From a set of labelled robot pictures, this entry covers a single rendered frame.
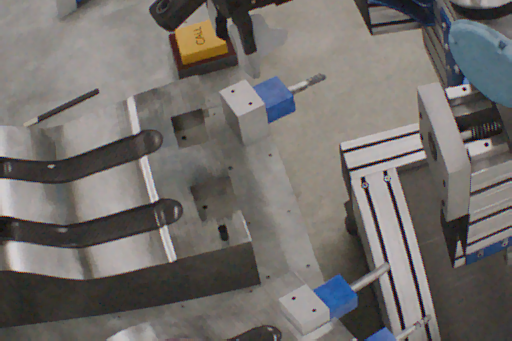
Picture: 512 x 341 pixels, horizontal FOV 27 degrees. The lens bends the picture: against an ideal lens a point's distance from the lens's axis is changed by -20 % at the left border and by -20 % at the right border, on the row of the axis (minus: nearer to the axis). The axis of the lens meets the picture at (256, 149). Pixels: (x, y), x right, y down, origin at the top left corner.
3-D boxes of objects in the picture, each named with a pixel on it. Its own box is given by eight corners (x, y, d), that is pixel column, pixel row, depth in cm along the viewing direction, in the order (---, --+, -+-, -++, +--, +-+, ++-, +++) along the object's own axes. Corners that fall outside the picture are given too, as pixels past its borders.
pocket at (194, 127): (212, 127, 153) (207, 106, 151) (222, 160, 150) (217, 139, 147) (175, 138, 153) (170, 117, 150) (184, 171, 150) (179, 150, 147)
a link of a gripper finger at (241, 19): (263, 55, 143) (243, -7, 138) (251, 60, 142) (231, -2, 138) (246, 41, 147) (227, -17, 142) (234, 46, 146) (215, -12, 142)
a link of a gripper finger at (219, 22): (260, 26, 155) (263, -9, 146) (216, 44, 153) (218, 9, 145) (248, 8, 156) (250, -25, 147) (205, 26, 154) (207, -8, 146)
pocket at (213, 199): (234, 196, 146) (229, 175, 144) (246, 231, 143) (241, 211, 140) (195, 206, 146) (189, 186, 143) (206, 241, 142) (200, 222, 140)
